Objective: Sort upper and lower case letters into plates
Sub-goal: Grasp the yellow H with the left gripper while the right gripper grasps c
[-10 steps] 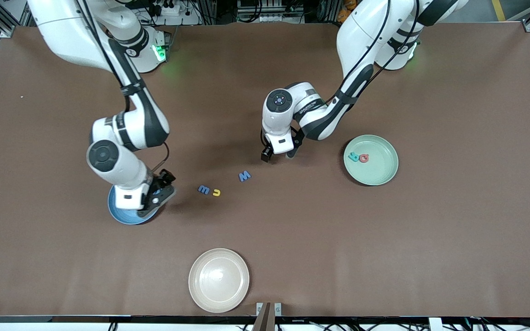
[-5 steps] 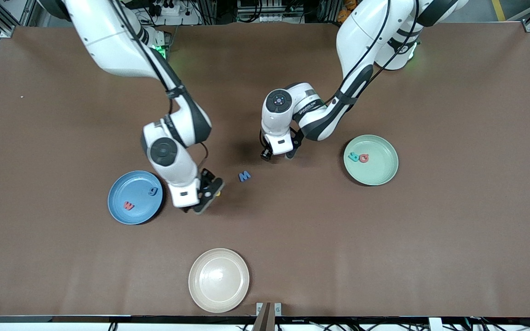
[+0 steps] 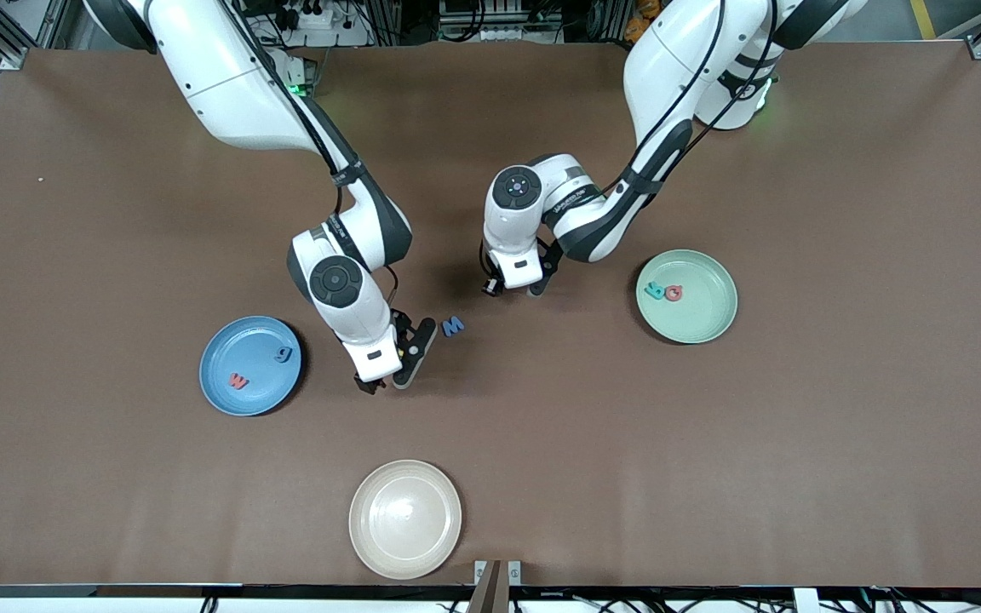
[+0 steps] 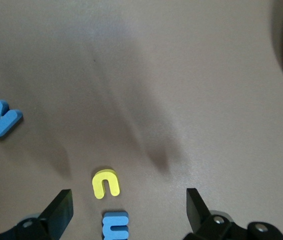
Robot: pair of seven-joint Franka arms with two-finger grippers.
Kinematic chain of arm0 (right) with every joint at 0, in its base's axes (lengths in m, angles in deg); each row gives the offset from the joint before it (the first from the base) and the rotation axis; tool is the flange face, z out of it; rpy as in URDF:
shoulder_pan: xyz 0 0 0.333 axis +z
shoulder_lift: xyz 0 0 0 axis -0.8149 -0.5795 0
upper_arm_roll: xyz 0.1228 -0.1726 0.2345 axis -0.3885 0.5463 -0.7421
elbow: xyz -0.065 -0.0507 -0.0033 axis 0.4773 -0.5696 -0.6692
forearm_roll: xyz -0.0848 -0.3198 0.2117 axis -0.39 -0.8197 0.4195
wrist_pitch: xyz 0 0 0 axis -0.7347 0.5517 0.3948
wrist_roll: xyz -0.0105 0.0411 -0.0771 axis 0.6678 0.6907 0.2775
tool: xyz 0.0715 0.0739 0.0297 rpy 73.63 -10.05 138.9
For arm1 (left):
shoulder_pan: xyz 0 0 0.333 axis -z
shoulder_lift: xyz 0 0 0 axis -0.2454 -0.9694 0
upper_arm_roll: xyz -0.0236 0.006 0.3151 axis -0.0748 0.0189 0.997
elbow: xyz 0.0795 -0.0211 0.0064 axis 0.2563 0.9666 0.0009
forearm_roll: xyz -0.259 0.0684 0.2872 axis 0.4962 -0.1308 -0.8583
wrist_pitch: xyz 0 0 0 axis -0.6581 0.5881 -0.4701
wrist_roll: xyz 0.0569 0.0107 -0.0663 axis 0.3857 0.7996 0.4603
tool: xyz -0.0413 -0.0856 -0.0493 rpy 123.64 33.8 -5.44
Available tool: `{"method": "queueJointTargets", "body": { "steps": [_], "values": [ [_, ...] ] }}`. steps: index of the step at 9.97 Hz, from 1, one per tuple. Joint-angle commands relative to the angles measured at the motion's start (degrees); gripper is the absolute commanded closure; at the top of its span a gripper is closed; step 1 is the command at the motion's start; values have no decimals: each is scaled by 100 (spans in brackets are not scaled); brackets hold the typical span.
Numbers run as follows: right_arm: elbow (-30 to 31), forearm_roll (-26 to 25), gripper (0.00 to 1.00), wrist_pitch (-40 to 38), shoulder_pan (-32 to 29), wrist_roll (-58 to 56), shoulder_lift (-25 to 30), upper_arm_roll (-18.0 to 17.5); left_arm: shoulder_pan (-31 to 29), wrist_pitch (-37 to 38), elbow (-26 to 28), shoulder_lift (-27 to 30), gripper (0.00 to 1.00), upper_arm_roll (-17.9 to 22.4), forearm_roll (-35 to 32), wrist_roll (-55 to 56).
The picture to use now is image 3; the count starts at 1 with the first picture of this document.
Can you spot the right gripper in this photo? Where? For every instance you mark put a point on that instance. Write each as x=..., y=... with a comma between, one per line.
x=369, y=386

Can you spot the red capital letter Q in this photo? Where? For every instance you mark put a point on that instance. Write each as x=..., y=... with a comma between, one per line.
x=674, y=293

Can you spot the black electronics rack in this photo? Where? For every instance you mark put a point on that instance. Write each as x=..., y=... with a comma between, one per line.
x=499, y=17

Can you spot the blue plate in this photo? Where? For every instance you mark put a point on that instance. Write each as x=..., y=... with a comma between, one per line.
x=250, y=400

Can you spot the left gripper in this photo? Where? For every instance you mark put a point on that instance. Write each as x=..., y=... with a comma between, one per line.
x=496, y=285

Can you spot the brown table cover sheet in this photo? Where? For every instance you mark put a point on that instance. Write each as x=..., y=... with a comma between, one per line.
x=797, y=468

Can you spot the green plate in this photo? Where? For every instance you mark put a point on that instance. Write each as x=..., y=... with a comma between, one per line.
x=695, y=319

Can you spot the white power strip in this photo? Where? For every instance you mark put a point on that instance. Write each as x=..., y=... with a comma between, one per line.
x=337, y=34

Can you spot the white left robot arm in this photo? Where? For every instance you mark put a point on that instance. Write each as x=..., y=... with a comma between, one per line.
x=678, y=77

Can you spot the beige plate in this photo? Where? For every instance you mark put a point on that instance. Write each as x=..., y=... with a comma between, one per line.
x=405, y=519

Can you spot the metal camera bracket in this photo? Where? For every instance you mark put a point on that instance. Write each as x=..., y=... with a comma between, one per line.
x=490, y=596

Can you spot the orange snack packets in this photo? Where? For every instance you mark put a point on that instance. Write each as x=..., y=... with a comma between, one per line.
x=635, y=32

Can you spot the small white bracket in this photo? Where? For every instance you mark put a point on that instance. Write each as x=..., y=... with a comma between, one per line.
x=806, y=601

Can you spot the red lowercase letter w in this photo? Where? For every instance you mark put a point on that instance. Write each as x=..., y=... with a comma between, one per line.
x=238, y=380

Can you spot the teal capital letter R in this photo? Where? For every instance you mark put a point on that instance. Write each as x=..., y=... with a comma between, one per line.
x=655, y=290

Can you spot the blue capital letter M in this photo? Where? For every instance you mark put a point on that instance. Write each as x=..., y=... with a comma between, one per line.
x=453, y=326

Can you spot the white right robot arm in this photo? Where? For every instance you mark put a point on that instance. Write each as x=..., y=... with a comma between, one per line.
x=226, y=85

